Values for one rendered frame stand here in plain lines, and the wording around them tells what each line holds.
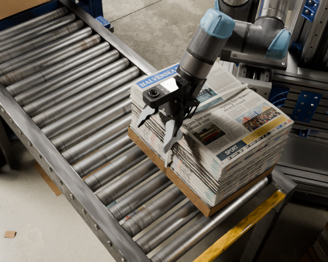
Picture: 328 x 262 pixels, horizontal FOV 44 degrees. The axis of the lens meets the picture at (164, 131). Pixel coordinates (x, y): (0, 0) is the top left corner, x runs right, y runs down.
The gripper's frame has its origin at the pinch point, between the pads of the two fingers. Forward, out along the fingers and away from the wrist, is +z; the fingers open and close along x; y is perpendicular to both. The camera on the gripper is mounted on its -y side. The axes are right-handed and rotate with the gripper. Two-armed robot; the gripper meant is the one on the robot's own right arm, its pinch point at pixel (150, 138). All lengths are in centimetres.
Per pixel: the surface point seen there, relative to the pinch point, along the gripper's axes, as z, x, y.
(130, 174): 20.3, 7.3, 11.2
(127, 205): 24.5, -0.6, 5.6
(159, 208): 21.0, -7.1, 11.0
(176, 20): 6, 148, 174
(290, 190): 1.6, -27.1, 40.3
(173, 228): 21.9, -14.3, 11.0
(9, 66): 24, 77, 5
